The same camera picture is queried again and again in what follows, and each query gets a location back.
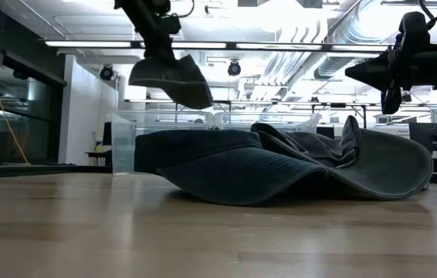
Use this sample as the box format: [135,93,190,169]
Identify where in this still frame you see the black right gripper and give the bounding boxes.
[344,44,437,115]

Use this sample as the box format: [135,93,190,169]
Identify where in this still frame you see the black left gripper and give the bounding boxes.
[113,0,183,70]

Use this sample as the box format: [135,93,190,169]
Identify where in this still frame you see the dark blue baseball cap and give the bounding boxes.
[251,122,358,169]
[133,129,330,207]

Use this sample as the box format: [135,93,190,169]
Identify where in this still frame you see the black computer tower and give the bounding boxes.
[316,126,335,140]

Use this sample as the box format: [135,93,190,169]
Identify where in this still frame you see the large black computer monitor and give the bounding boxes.
[408,122,437,154]

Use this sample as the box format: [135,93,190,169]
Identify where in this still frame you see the small black monitor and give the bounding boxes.
[102,121,113,147]

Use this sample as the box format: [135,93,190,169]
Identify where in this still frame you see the clear plastic bin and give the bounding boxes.
[213,111,322,134]
[110,110,215,175]

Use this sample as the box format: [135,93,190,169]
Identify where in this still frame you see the small dark side table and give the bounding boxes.
[85,150,112,168]

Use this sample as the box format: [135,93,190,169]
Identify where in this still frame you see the silver ribbed ventilation duct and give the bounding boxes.
[313,0,397,80]

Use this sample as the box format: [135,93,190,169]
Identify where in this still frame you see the round black ceiling camera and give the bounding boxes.
[99,64,115,81]
[227,60,242,77]

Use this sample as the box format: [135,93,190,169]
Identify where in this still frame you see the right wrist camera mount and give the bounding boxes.
[395,11,432,53]

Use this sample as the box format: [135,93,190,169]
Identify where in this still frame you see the long ceiling light rail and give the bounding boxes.
[44,39,437,54]

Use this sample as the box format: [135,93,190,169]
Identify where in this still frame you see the yellow hanging cable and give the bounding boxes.
[0,26,29,164]

